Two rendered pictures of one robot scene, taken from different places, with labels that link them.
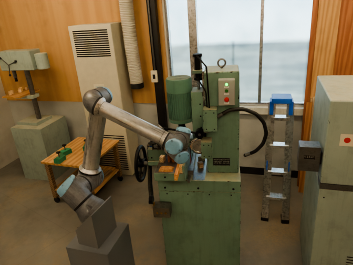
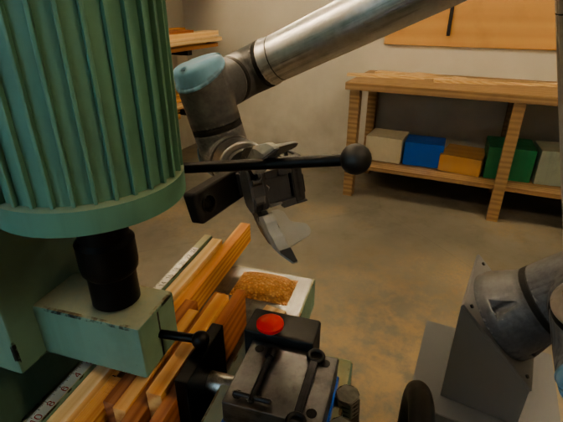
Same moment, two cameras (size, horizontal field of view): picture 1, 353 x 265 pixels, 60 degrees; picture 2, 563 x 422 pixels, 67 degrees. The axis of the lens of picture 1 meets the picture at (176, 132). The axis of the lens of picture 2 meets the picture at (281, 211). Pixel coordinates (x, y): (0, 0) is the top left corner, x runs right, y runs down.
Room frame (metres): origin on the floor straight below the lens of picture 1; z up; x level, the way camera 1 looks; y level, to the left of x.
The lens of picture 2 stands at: (2.39, 0.19, 1.33)
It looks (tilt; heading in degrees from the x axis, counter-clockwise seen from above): 26 degrees down; 187
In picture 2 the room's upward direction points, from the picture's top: straight up
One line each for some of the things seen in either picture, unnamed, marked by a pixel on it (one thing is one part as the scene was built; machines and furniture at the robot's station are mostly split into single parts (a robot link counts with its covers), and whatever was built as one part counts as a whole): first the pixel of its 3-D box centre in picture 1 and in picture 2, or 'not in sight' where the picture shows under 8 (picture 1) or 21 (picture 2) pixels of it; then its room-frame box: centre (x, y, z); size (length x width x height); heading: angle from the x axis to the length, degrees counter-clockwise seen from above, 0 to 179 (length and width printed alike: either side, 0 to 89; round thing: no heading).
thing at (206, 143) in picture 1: (206, 148); not in sight; (1.85, -0.20, 1.02); 0.09 x 0.07 x 0.12; 170
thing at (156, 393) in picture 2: not in sight; (195, 359); (2.02, 0.03, 0.94); 0.17 x 0.02 x 0.07; 170
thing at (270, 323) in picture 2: not in sight; (270, 323); (2.04, 0.13, 1.02); 0.03 x 0.03 x 0.01
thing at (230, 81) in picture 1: (226, 91); not in sight; (1.84, -0.33, 1.40); 0.10 x 0.06 x 0.16; 80
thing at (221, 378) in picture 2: not in sight; (228, 386); (2.06, 0.09, 0.95); 0.09 x 0.07 x 0.09; 170
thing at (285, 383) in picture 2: (157, 142); (284, 370); (2.07, 0.15, 0.99); 0.13 x 0.11 x 0.06; 170
